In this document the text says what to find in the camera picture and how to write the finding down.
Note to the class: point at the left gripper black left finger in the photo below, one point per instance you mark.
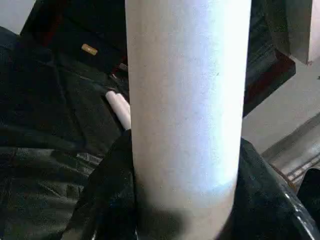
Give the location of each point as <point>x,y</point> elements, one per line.
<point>110,200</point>

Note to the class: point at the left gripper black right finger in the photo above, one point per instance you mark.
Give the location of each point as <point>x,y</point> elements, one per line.
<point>262,205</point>

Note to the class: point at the black plastic mat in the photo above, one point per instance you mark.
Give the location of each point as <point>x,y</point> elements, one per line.
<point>50,150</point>

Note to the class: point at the black case with yellow label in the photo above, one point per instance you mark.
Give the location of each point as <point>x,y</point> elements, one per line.
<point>89,49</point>

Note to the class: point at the white plastic table leg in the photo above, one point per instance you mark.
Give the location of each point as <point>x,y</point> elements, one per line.
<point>120,107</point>
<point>187,100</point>

